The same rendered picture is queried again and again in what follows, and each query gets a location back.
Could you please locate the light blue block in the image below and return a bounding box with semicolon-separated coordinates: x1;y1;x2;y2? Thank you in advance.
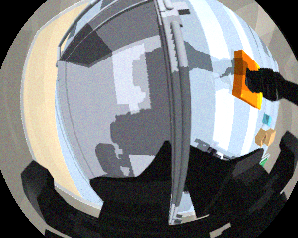
261;114;272;127

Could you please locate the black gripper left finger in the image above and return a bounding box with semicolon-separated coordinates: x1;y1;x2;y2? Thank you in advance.
89;140;172;218

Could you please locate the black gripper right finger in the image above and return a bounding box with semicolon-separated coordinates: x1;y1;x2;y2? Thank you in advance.
185;144;264;218

